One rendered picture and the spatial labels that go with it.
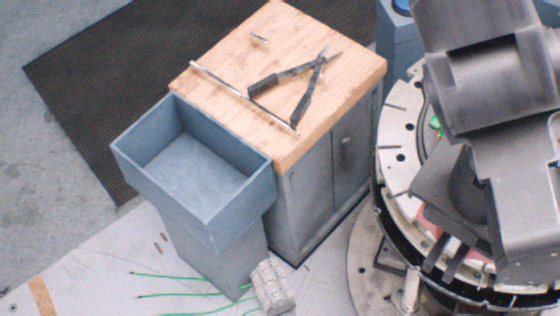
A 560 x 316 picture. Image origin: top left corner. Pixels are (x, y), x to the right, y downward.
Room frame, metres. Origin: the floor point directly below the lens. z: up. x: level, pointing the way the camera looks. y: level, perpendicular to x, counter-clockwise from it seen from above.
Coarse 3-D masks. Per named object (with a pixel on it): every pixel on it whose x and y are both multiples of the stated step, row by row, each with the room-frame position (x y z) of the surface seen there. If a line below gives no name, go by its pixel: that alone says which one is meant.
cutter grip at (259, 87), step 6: (264, 78) 0.55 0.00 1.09; (270, 78) 0.55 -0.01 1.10; (276, 78) 0.55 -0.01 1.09; (252, 84) 0.54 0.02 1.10; (258, 84) 0.54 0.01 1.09; (264, 84) 0.54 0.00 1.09; (270, 84) 0.55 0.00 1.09; (276, 84) 0.55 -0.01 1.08; (252, 90) 0.54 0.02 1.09; (258, 90) 0.54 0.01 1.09; (264, 90) 0.54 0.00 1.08; (252, 96) 0.54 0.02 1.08
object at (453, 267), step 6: (462, 246) 0.26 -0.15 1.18; (468, 246) 0.26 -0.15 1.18; (456, 252) 0.25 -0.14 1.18; (462, 252) 0.25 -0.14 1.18; (456, 258) 0.25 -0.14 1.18; (462, 258) 0.25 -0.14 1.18; (450, 264) 0.24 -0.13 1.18; (456, 264) 0.24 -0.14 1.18; (450, 270) 0.24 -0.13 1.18; (456, 270) 0.24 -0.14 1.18; (444, 276) 0.23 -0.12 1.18; (450, 276) 0.23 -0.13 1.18
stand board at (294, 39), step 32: (256, 32) 0.66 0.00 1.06; (288, 32) 0.65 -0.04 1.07; (320, 32) 0.64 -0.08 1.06; (224, 64) 0.61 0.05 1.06; (256, 64) 0.60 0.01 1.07; (288, 64) 0.59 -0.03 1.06; (352, 64) 0.58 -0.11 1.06; (384, 64) 0.57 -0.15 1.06; (192, 96) 0.57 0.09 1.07; (224, 96) 0.56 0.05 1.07; (288, 96) 0.54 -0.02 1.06; (320, 96) 0.54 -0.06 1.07; (352, 96) 0.53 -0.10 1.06; (256, 128) 0.50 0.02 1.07; (320, 128) 0.49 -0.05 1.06; (288, 160) 0.46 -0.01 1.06
